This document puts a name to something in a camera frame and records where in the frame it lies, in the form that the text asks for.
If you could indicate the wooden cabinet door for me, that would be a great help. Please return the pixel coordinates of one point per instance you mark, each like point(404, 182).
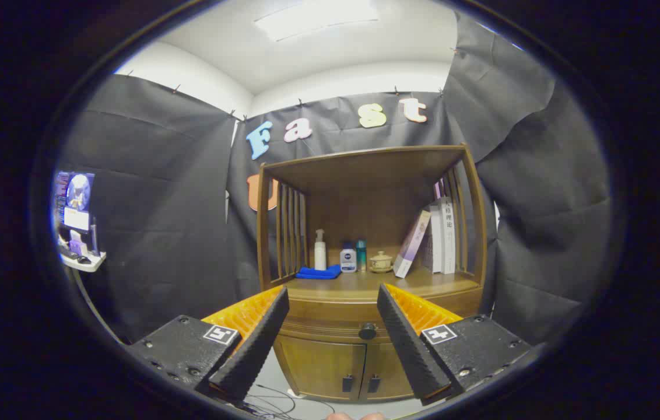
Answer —
point(318, 367)
point(388, 370)

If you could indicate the purple cover book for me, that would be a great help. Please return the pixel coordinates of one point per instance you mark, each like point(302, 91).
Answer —
point(411, 245)

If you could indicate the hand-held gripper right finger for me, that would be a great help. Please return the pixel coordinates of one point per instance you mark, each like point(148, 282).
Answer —
point(409, 344)

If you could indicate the wooden cabinet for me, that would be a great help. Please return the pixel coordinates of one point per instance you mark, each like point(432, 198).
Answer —
point(365, 169)

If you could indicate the teal glass bottle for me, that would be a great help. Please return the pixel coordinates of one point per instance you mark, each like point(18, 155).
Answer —
point(361, 256)

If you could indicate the plain white book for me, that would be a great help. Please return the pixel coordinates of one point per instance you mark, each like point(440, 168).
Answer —
point(436, 239)

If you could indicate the blue folded towel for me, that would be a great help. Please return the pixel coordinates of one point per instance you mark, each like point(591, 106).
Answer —
point(318, 272)

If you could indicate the white lotion bottle blue cap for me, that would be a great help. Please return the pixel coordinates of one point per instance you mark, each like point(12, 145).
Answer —
point(348, 259)

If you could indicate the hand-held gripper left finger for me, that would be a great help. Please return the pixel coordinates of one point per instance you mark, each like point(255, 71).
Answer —
point(254, 350)

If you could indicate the white side table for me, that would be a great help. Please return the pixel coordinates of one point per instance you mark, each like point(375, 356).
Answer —
point(88, 263)

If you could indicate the computer monitor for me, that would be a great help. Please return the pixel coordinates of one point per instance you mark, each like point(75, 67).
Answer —
point(76, 195)

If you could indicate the white book with printed spine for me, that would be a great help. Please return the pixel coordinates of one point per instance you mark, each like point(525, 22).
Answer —
point(449, 233)

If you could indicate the dark patterned cover book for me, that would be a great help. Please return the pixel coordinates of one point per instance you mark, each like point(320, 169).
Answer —
point(426, 251)

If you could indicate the white pump bottle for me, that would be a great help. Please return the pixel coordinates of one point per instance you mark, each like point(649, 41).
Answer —
point(320, 256)

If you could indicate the wooden drawer with black knob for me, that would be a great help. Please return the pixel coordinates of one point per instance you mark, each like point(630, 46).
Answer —
point(330, 324)

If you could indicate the wooden countertop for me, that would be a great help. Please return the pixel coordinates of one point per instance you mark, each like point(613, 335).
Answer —
point(365, 286)

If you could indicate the beige lidded teacup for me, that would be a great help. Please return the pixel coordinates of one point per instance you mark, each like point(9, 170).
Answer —
point(381, 263)

